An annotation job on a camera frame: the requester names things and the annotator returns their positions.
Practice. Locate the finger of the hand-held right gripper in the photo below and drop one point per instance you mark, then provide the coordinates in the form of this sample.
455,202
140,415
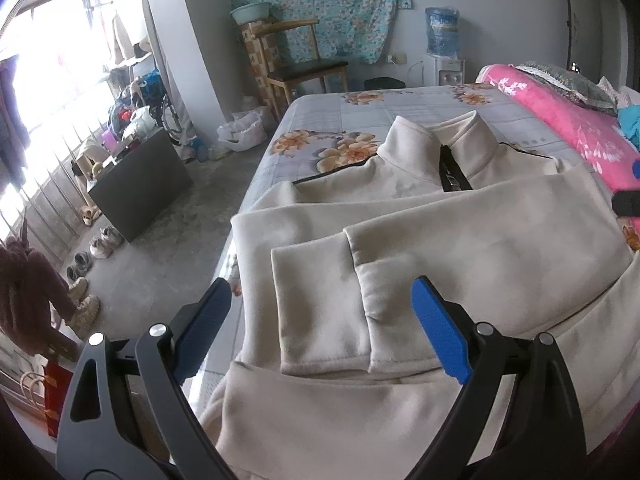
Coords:
627,202
636,170

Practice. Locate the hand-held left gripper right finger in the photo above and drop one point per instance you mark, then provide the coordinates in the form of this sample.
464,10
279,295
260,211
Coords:
442,335

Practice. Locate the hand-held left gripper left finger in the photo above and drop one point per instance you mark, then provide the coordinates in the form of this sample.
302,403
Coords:
202,330

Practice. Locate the beige zip jacket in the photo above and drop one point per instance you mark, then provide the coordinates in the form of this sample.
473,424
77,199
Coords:
450,260

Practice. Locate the pile of clothes and bags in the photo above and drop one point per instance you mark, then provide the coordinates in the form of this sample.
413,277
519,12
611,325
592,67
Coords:
135,110

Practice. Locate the cyan printed cloth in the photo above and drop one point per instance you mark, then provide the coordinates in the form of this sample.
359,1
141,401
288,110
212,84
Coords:
630,125

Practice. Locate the beige patterned cloth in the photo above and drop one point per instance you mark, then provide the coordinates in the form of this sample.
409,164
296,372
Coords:
612,90

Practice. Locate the pink floral blanket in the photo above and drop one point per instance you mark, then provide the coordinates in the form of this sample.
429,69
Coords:
565,120

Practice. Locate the grey patterned pillow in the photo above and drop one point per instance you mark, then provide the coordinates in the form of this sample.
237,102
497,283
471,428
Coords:
565,82

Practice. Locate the row of shoes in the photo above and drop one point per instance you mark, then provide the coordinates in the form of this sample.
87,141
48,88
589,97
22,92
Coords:
105,245

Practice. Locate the black box table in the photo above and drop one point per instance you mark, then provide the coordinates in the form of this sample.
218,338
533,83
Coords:
140,185

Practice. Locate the red bag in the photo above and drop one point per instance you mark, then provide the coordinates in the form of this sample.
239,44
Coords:
57,400

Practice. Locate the brown fluffy garment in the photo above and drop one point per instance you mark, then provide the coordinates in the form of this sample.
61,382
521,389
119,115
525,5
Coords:
25,300

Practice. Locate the metal window railing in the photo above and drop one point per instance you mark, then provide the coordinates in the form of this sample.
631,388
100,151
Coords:
50,200

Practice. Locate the white plastic bag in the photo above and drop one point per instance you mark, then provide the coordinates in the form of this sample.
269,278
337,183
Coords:
242,132

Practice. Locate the black wheel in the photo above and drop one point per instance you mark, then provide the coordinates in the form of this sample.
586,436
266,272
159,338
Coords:
172,120

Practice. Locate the white water dispenser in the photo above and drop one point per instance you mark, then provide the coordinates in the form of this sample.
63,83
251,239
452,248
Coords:
447,72

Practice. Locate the pink container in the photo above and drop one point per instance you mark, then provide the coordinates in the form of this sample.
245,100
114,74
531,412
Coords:
110,138

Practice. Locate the blue water jug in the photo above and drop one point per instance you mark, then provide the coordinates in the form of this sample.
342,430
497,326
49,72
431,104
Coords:
442,32

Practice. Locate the grey floral bed sheet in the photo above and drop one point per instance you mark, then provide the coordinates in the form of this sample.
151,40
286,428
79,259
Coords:
360,110

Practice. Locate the black stool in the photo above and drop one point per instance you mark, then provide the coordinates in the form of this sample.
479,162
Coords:
385,84

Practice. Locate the patterned wooden cabinet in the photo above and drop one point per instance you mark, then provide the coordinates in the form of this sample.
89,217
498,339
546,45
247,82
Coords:
257,55

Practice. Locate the dark hanging garment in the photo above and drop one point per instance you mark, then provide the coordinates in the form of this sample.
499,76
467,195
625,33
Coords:
10,125

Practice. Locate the wooden chair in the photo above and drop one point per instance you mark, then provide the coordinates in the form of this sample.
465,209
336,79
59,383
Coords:
305,67

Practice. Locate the beige hanging garment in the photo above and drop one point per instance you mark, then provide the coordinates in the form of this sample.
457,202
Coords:
121,35

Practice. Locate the teal plastic basin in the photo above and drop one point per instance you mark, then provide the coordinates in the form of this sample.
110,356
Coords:
251,12

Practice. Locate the wall socket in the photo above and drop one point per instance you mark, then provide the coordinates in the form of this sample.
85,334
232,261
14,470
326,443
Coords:
396,58

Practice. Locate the teal floral wall cloth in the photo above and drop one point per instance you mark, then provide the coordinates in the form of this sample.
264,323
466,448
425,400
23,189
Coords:
340,5

